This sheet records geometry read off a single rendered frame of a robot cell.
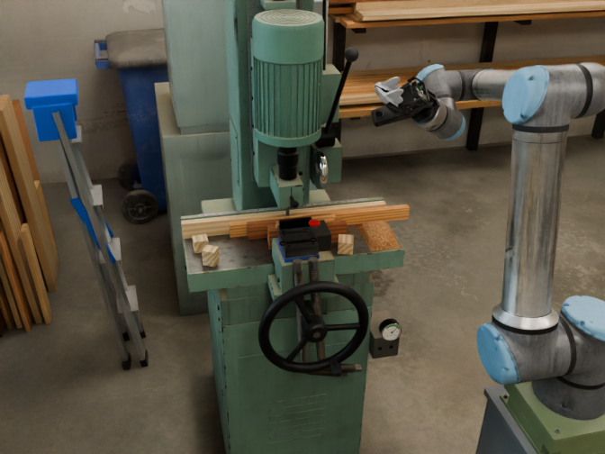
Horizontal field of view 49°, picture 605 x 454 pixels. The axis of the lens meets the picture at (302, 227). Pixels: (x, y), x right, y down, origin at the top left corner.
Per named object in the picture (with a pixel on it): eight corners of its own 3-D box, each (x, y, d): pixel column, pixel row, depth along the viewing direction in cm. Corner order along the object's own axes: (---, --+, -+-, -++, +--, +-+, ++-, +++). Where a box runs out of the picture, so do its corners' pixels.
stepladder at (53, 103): (113, 375, 267) (21, 102, 203) (110, 336, 287) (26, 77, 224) (153, 365, 270) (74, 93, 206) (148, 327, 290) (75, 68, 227)
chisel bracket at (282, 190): (278, 214, 181) (278, 186, 177) (269, 191, 193) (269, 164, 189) (304, 212, 183) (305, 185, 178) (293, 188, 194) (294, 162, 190)
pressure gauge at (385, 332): (380, 347, 191) (382, 325, 187) (375, 339, 194) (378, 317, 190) (401, 344, 192) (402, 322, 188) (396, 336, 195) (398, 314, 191)
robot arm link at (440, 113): (415, 108, 188) (423, 138, 185) (405, 103, 185) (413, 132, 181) (441, 94, 183) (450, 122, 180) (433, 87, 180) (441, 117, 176)
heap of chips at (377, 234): (371, 251, 182) (372, 240, 180) (356, 225, 193) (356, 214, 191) (401, 248, 183) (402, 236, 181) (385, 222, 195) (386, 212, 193)
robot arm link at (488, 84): (645, 59, 136) (486, 63, 200) (591, 62, 134) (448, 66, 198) (641, 116, 139) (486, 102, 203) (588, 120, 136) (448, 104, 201)
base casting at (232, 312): (220, 327, 182) (218, 301, 178) (201, 222, 230) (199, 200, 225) (374, 306, 191) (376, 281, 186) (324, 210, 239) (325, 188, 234)
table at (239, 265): (191, 315, 166) (189, 295, 163) (182, 249, 192) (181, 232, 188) (416, 286, 178) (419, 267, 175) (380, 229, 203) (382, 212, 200)
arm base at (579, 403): (582, 362, 182) (590, 334, 176) (625, 413, 166) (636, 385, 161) (519, 372, 178) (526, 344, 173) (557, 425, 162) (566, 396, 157)
